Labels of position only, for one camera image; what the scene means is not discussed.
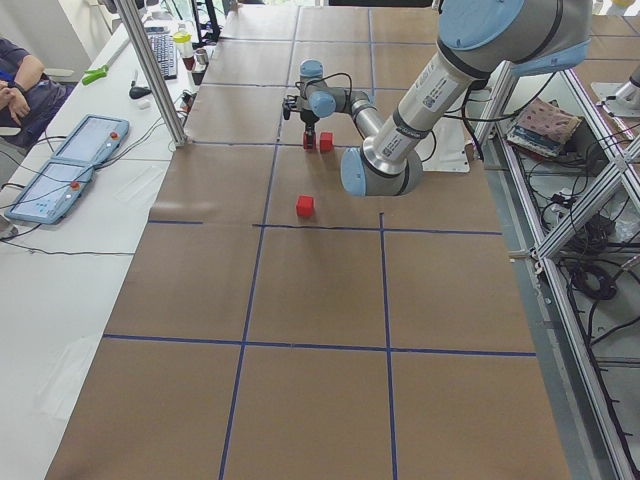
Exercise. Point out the upper teach pendant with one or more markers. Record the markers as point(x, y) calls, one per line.
point(93, 141)

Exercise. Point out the yellow lidded bottle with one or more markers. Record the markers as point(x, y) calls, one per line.
point(182, 40)

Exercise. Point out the black keyboard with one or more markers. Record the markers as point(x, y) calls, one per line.
point(165, 52)

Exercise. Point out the black computer mouse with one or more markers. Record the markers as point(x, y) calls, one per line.
point(137, 92)

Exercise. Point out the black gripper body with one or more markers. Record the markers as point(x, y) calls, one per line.
point(309, 120)

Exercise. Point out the white camera mast pillar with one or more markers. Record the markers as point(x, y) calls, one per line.
point(444, 148)

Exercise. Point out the seated person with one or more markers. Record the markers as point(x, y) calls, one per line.
point(30, 99)

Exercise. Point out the teach pendant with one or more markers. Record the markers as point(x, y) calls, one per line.
point(93, 141)
point(52, 192)

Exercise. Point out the silver arm base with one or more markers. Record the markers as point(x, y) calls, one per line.
point(619, 99)

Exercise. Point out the aluminium frame post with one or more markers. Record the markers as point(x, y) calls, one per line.
point(128, 12)

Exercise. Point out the lower teach pendant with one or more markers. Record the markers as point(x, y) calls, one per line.
point(52, 192)

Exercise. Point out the metal cup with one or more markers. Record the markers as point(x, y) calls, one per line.
point(201, 56)

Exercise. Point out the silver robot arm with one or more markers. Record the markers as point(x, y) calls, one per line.
point(474, 37)

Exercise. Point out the green handled tool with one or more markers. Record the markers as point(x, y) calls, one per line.
point(93, 75)

